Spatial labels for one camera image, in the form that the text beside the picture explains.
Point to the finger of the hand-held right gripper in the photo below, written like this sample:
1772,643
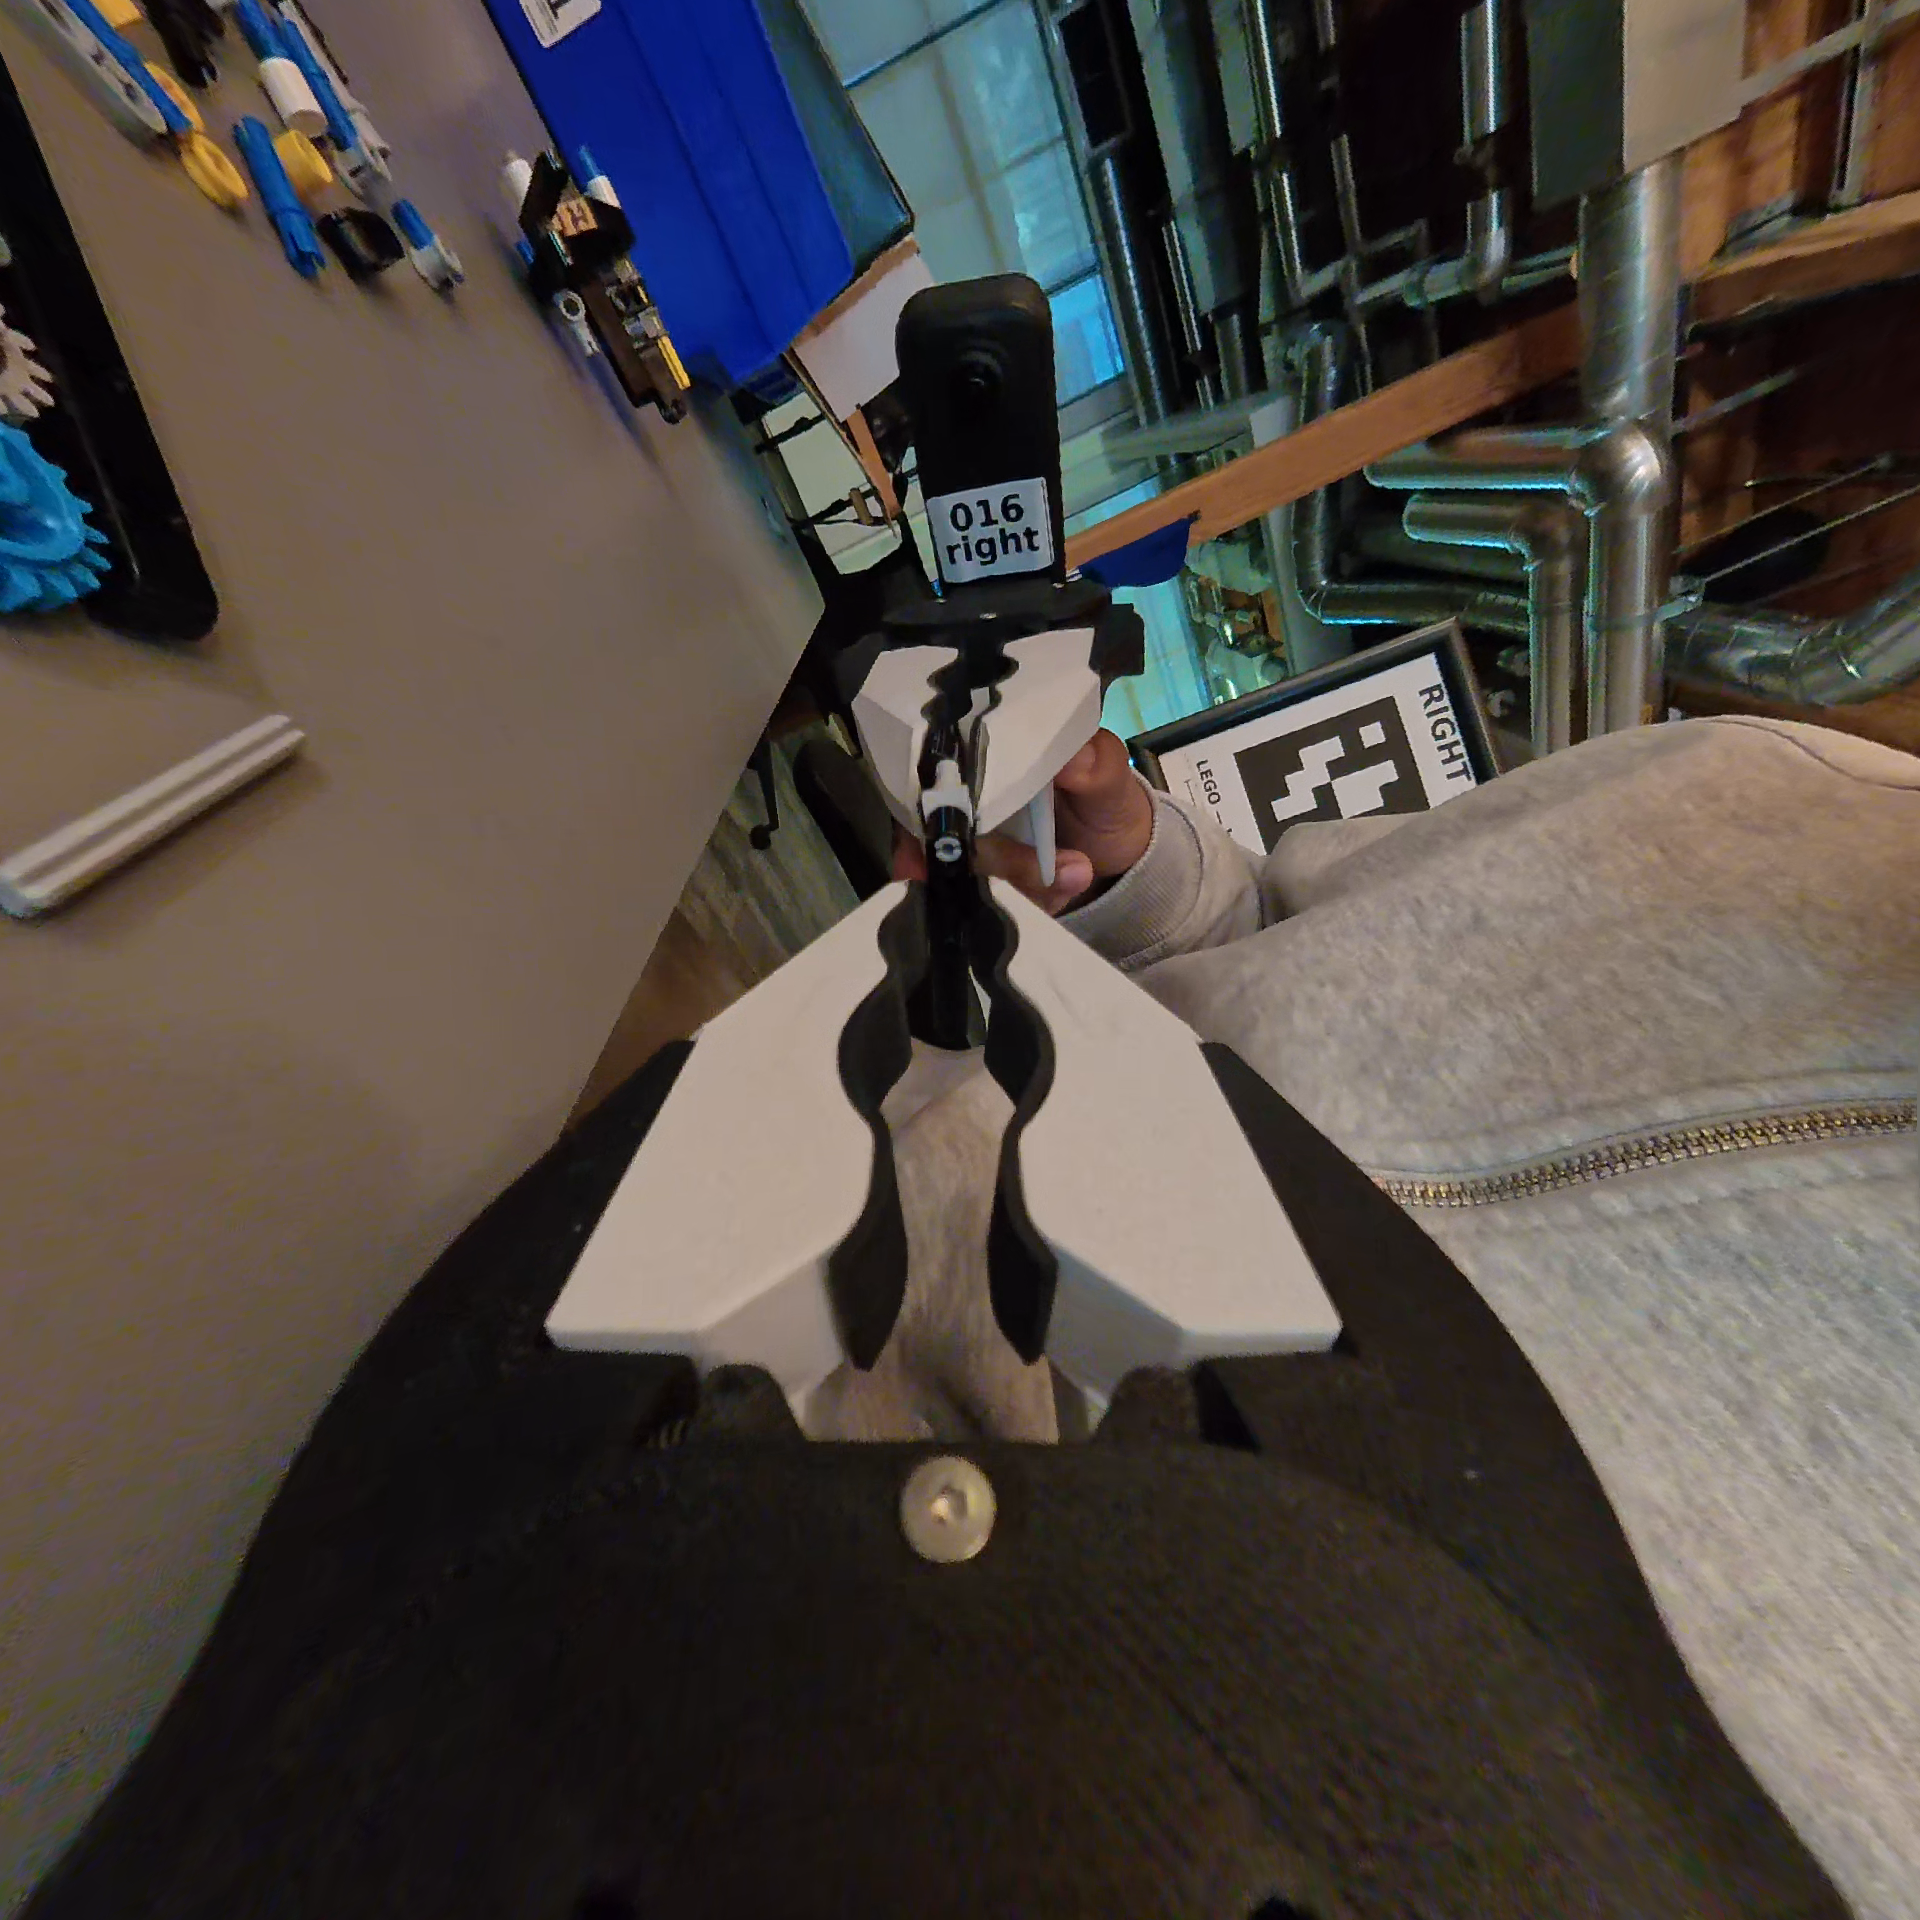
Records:
1048,712
897,737

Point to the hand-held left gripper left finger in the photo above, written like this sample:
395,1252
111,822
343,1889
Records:
706,1200

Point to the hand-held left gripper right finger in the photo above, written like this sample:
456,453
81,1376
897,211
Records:
1171,1200

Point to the black lego axle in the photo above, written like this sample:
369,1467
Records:
951,961

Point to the person's right forearm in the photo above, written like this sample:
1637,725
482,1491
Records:
1186,887

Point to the black lego assembly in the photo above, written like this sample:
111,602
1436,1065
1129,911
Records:
600,285

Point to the blue white lego pin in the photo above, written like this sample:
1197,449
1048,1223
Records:
430,243

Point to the small black lego piece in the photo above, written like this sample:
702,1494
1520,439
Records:
359,245

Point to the grey ridged lego piece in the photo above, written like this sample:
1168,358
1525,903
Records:
151,818

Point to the blue grey lego connector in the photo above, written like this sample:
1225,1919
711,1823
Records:
341,99

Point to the yellow lego bush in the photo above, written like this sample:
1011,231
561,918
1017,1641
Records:
306,165
212,167

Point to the long blue lego pin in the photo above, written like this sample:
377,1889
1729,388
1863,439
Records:
280,203

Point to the white lego bush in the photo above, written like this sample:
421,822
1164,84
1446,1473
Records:
292,94

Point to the large blue lego gear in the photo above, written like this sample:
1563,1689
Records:
38,518

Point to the short grey lego beam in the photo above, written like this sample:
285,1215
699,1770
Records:
90,78

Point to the small grey lego gear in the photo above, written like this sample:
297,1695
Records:
17,368

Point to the person's right hand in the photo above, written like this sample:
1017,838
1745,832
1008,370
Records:
1112,810

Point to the black office chair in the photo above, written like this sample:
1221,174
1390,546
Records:
817,796

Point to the white board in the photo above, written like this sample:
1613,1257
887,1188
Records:
856,339

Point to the blue cloth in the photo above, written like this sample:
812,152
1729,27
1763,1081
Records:
1146,552

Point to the framed marker poster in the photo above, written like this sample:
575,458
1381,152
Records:
1336,765

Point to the blue plastic bin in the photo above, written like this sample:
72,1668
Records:
706,165

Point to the person's grey hoodie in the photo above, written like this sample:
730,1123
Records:
1576,1351

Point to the wooden ceiling beam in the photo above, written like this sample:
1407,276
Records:
1425,396

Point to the grey metal box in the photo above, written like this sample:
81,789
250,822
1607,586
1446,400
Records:
1651,89

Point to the black tray with gears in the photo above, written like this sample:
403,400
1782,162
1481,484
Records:
135,496

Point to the metal duct pipes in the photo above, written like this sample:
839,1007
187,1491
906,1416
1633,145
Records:
1622,453

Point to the yellow lego frame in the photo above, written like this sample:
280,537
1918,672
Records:
105,10

